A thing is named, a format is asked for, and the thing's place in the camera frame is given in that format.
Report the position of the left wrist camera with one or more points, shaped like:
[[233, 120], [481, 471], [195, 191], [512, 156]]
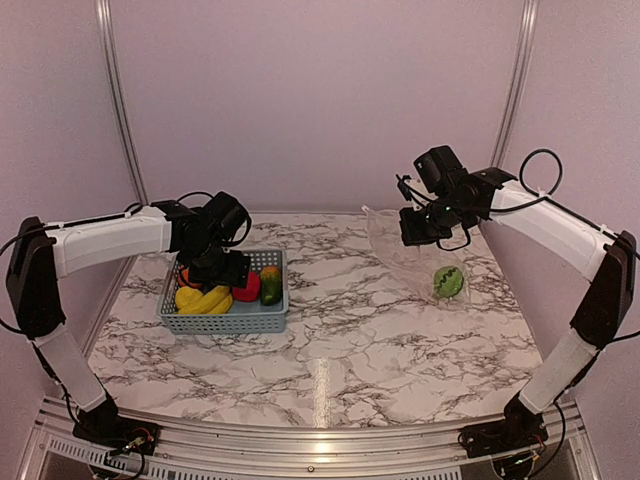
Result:
[[227, 220]]

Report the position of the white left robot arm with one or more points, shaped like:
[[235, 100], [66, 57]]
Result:
[[204, 238]]

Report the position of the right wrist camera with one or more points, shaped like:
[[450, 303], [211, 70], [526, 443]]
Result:
[[441, 173]]

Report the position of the left aluminium frame post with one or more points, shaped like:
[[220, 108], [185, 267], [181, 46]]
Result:
[[108, 41]]

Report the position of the clear zip top bag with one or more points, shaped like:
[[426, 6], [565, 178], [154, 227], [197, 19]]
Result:
[[413, 266]]

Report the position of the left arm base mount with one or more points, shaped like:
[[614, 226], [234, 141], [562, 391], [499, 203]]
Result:
[[122, 436]]

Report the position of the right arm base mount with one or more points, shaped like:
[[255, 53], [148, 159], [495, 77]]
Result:
[[491, 438]]

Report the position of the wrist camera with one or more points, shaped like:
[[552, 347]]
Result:
[[227, 220], [441, 173]]

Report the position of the aluminium frame post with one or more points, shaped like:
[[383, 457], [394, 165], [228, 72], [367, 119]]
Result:
[[108, 41], [515, 92]]

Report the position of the yellow toy bananas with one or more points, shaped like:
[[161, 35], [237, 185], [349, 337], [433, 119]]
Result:
[[214, 302]]

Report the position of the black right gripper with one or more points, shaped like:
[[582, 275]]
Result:
[[411, 234]]

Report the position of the yellow toy lemon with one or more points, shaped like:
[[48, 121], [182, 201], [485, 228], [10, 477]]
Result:
[[185, 296]]

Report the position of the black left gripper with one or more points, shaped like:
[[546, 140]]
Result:
[[235, 274]]

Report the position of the aluminium front rail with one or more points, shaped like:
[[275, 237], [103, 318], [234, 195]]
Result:
[[190, 449]]

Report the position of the grey plastic basket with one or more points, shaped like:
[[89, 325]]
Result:
[[242, 318]]

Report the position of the right aluminium frame post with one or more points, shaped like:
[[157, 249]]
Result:
[[515, 92]]

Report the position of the red toy strawberry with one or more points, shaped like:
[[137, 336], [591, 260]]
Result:
[[251, 292]]

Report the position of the green orange toy mango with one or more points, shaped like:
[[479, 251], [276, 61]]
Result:
[[271, 285]]

